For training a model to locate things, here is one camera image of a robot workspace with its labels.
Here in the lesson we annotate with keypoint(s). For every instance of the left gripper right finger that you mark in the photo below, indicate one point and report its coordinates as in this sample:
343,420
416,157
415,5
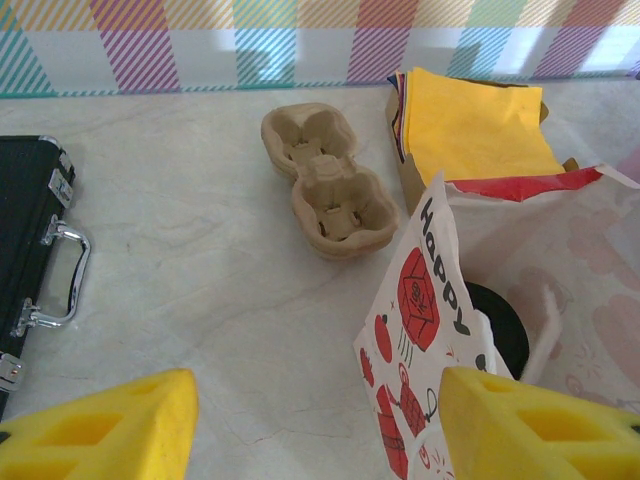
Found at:
525,445

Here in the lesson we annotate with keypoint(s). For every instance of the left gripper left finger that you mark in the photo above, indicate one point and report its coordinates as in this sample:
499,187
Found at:
100,440

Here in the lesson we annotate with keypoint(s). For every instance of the black plastic cup lid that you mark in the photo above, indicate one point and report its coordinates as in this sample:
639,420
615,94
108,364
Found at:
500,330

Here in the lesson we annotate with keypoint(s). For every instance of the red white paper gift bag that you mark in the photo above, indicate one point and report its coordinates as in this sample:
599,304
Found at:
430,300

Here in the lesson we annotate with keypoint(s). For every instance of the brown cardboard napkin box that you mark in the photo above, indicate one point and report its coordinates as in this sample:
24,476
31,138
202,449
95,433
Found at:
412,185

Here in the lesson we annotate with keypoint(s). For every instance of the yellow-topped cardboard box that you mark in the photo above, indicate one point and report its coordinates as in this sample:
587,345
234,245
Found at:
475,130

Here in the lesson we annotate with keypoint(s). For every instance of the brown pulp cup carrier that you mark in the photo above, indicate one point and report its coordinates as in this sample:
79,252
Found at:
330,170

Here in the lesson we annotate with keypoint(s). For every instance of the colourful plaid backdrop panel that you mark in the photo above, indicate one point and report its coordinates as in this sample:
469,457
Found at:
300,40

